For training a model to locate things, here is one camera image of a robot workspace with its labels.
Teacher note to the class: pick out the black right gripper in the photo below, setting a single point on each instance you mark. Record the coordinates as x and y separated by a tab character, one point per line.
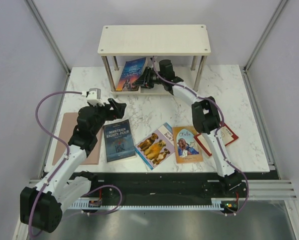
144	79

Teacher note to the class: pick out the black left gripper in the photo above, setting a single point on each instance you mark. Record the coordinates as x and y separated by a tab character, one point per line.
119	108

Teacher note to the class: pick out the Jane Eyre book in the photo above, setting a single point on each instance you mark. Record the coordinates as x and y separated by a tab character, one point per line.
132	70

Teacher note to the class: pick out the Nineteen Eighty-Four book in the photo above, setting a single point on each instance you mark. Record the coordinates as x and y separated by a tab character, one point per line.
119	143

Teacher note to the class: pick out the red cream cover book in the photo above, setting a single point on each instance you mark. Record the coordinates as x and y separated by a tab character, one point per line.
227	135

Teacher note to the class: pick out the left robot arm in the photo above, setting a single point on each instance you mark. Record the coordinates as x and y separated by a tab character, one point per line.
43	205

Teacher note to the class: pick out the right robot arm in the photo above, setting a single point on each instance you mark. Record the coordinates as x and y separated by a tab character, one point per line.
207	117

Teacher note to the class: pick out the white two-tier wooden shelf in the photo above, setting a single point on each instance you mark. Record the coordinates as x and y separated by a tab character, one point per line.
153	40

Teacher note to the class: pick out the pink file folder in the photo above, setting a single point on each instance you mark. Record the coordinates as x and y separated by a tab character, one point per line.
68	123

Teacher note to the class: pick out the dog picture book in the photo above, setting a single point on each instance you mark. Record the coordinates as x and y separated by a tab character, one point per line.
157	147

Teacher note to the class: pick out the Othello book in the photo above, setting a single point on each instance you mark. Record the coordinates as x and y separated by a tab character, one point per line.
187	150

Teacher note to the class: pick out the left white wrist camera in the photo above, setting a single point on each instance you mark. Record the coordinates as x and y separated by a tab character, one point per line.
93	97

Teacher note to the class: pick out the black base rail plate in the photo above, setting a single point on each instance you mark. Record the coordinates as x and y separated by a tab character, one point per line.
165	189

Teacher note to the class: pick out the white slotted cable duct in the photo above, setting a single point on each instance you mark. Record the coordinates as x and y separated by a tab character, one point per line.
93	205

